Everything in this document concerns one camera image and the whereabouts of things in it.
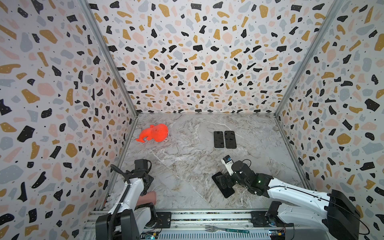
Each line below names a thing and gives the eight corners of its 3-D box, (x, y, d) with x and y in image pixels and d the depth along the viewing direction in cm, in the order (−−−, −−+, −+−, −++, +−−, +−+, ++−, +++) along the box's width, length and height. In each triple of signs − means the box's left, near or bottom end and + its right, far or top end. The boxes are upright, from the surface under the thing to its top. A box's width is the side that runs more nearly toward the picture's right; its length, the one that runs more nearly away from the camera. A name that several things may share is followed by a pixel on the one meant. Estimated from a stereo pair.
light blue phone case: (214, 148, 104) (214, 147, 102) (213, 132, 113) (213, 131, 111) (224, 148, 104) (224, 147, 102) (222, 132, 113) (223, 131, 111)
